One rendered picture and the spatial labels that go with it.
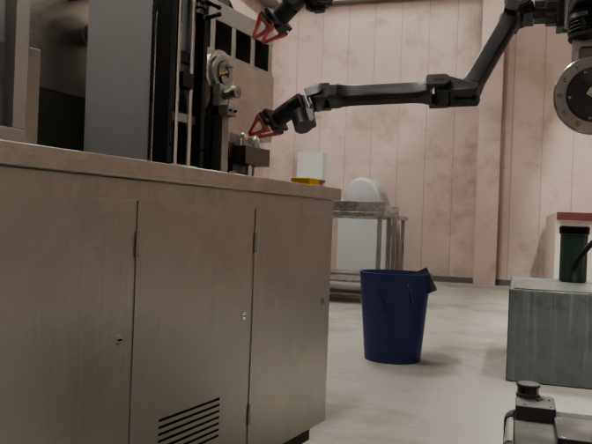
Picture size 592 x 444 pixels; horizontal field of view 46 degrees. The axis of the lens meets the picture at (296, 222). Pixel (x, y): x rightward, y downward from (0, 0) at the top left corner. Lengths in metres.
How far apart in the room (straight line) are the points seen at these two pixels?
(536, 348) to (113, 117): 2.53
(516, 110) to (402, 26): 2.07
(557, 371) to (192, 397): 2.42
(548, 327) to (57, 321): 2.83
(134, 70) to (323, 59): 8.87
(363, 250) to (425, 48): 3.11
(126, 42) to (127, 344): 0.91
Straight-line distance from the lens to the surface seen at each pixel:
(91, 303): 1.45
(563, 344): 3.80
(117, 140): 2.04
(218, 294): 1.80
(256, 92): 3.10
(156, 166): 1.53
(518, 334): 3.78
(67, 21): 2.26
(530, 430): 2.06
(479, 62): 2.16
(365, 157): 10.40
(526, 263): 10.13
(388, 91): 2.12
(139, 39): 2.04
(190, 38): 1.97
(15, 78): 1.37
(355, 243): 9.56
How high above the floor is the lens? 0.78
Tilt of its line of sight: level
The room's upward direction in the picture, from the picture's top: 2 degrees clockwise
